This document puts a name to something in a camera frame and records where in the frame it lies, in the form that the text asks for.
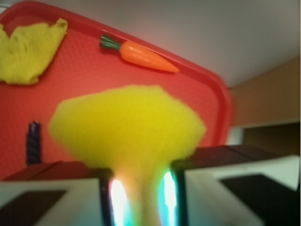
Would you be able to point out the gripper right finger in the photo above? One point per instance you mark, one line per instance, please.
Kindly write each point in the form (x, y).
(237, 185)

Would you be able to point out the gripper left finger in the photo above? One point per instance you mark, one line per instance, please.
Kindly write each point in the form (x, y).
(57, 194)

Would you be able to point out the green plush toy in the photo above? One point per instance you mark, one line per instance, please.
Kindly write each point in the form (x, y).
(136, 131)

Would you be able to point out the brown cardboard panel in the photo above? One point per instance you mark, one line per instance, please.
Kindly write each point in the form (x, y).
(271, 98)

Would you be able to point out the red plastic tray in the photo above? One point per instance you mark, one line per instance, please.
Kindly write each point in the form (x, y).
(81, 67)

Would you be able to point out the yellow cloth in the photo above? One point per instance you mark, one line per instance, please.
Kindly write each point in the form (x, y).
(29, 50)

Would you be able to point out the orange toy carrot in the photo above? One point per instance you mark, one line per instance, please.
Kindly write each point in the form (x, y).
(137, 54)

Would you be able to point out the dark blue rope toy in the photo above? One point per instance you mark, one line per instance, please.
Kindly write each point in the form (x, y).
(33, 144)

